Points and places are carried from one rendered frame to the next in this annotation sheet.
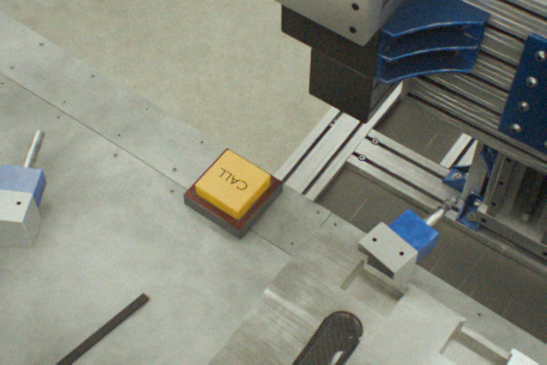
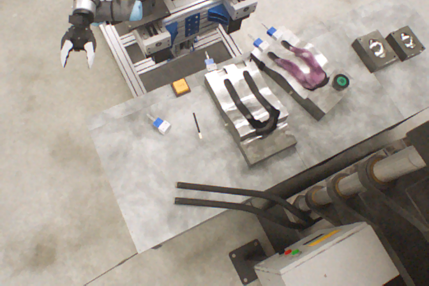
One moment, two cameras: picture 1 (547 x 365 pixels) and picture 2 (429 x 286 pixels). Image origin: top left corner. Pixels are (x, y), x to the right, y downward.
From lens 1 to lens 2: 1.05 m
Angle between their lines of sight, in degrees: 34
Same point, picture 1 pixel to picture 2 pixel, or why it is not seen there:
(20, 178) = (158, 121)
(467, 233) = (170, 62)
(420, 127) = (138, 54)
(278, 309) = (217, 89)
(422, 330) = (233, 69)
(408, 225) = (208, 61)
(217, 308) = (202, 102)
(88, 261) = (179, 119)
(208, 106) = (87, 99)
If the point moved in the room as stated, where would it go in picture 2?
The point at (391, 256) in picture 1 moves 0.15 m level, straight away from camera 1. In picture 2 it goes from (214, 67) to (192, 50)
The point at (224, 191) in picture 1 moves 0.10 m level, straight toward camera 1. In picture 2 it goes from (182, 88) to (200, 95)
